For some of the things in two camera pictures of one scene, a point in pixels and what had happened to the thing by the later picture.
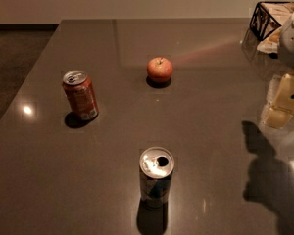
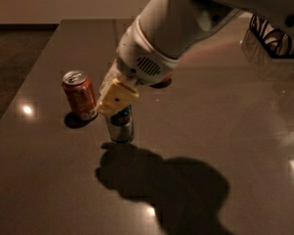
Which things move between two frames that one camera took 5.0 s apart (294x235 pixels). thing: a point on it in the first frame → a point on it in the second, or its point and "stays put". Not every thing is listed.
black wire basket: (267, 21) stays put
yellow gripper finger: (290, 92) → (138, 64)
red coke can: (80, 89) stays put
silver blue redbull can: (156, 167) → (121, 125)
